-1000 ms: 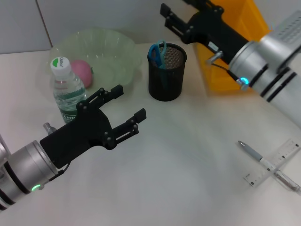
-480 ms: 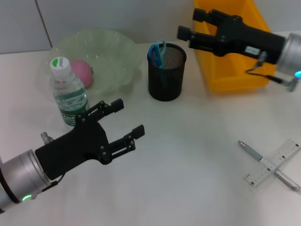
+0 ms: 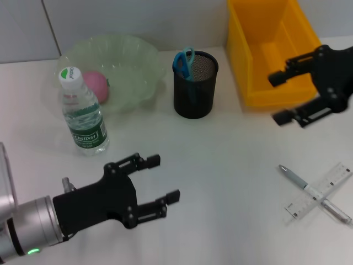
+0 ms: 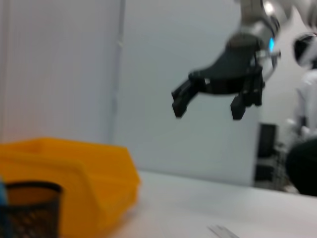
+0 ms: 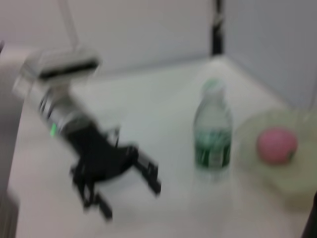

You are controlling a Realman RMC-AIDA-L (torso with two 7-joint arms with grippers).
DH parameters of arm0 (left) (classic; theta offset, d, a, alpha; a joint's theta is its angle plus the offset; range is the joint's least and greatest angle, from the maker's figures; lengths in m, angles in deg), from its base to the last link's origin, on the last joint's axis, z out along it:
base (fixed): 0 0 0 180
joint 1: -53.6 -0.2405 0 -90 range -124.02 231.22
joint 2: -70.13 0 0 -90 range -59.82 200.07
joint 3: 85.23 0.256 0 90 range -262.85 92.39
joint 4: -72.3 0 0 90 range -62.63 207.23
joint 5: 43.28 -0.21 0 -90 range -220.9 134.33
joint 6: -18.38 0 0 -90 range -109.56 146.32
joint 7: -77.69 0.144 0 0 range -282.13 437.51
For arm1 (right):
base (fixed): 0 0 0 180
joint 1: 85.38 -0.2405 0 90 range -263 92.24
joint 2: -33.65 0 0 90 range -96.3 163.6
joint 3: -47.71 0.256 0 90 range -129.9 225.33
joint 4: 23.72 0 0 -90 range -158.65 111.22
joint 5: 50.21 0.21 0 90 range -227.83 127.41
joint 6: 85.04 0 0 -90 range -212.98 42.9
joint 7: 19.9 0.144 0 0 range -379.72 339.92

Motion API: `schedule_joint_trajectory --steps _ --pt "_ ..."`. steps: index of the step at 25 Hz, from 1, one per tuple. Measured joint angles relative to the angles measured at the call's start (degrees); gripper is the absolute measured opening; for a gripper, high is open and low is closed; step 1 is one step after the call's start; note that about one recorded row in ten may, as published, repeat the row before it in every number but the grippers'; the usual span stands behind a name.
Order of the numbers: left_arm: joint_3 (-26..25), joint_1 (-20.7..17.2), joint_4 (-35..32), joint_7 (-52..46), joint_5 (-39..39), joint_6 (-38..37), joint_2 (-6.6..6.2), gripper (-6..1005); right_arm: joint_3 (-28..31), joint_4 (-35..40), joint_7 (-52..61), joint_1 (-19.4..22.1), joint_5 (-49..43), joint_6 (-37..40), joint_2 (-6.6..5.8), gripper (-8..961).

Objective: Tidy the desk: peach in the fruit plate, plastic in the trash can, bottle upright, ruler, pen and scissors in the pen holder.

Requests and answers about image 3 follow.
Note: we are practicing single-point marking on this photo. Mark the yellow plastic storage bin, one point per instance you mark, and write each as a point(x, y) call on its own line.
point(275, 63)

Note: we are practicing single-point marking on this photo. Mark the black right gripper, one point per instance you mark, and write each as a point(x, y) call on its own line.
point(333, 82)

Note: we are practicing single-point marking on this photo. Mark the blue plastic scissors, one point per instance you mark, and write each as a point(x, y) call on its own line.
point(184, 63)

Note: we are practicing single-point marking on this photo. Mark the pale green glass fruit plate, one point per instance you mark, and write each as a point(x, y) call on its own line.
point(132, 69)

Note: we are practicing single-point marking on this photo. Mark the black mesh cup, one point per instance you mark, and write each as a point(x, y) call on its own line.
point(193, 94)

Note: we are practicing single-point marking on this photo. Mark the pink peach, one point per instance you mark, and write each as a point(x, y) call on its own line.
point(96, 85)

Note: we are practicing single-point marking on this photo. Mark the silver grey pen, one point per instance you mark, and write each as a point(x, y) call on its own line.
point(296, 179)

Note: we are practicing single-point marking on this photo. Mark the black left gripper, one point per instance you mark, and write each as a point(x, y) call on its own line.
point(96, 204)

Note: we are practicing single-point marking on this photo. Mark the transparent plastic ruler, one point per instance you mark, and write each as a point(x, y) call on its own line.
point(303, 208)

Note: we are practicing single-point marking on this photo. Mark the clear green-label water bottle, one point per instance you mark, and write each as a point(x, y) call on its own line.
point(85, 132)

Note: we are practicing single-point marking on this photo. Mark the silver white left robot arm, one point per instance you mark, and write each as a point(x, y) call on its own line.
point(24, 226)

